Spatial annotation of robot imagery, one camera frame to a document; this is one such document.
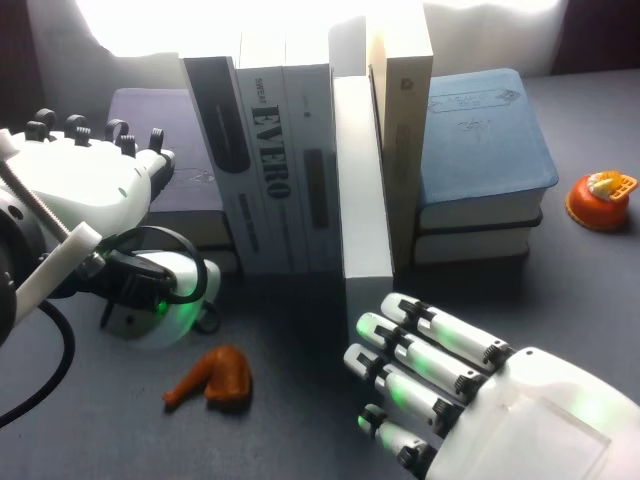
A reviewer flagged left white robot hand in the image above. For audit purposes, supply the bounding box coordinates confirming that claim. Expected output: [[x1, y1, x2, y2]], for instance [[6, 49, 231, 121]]
[[9, 107, 223, 351]]

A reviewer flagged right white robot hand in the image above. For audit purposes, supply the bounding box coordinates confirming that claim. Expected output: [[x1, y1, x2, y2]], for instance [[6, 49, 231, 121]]
[[342, 292, 640, 480]]

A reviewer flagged black CENTURY book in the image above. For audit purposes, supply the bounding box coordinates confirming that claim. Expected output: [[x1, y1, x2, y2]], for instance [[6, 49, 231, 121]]
[[332, 74, 397, 346]]

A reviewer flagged white EVERO book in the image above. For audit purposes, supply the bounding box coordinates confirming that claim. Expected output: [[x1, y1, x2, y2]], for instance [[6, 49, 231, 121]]
[[234, 32, 314, 275]]

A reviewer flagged white book with gold label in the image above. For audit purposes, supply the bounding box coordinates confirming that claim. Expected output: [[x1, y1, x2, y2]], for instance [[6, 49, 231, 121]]
[[282, 32, 346, 274]]

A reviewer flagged beige book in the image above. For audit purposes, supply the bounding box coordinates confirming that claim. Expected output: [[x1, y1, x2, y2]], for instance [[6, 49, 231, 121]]
[[366, 0, 435, 274]]

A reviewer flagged purple notebook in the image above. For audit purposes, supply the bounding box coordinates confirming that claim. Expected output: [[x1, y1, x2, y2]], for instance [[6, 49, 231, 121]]
[[106, 88, 234, 249]]

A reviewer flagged orange toy cake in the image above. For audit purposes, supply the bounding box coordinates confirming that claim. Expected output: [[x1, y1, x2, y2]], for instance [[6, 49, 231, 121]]
[[564, 170, 640, 232]]

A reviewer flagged grey table cloth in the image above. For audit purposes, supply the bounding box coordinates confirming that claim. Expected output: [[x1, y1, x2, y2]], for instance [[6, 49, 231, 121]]
[[0, 74, 640, 480]]

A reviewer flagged brown toy chicken drumstick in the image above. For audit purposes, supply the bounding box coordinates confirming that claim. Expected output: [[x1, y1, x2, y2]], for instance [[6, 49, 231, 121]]
[[162, 344, 254, 407]]

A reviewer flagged blue notebook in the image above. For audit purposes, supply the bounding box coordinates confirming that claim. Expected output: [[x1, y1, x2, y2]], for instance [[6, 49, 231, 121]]
[[417, 68, 560, 232]]

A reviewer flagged black cable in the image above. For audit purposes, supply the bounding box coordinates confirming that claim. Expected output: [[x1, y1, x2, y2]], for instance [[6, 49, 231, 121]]
[[0, 299, 79, 431]]

